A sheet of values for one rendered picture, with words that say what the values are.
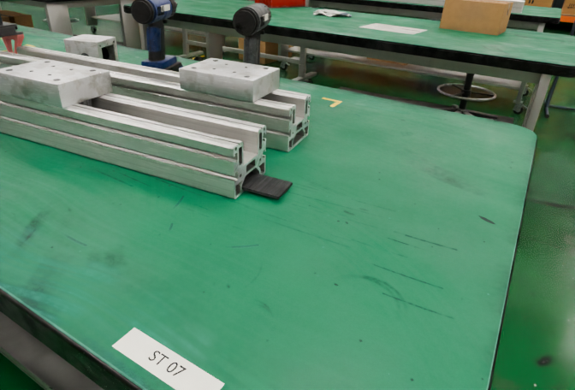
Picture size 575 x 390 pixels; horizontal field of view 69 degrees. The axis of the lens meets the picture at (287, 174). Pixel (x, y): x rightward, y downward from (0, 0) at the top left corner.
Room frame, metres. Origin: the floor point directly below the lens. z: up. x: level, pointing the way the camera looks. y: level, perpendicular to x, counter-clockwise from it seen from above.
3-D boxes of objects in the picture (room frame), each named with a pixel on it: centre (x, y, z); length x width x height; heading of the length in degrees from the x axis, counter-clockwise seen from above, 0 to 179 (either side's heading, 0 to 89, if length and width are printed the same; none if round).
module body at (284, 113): (0.91, 0.35, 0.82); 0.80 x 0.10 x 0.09; 67
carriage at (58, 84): (0.73, 0.42, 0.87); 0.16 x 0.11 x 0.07; 67
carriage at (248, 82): (0.81, 0.12, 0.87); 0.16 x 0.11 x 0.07; 67
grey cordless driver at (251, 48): (1.05, 0.09, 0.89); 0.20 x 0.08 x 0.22; 170
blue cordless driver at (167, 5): (1.14, 0.35, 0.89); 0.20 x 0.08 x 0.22; 170
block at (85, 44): (1.18, 0.57, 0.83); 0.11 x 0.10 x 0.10; 170
